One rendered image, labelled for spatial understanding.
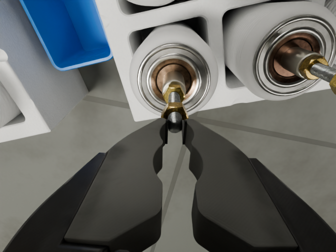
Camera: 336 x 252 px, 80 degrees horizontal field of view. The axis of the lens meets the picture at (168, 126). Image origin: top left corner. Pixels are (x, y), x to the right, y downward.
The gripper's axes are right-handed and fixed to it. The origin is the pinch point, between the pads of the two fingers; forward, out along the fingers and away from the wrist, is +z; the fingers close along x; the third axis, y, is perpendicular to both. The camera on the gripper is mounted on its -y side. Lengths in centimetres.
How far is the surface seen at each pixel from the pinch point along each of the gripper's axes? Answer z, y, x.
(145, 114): 16.8, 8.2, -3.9
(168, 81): 6.7, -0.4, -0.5
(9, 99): 16.8, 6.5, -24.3
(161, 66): 9.5, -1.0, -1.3
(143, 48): 10.0, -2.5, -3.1
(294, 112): 34.8, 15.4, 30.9
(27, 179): 35, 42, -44
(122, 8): 18.0, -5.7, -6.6
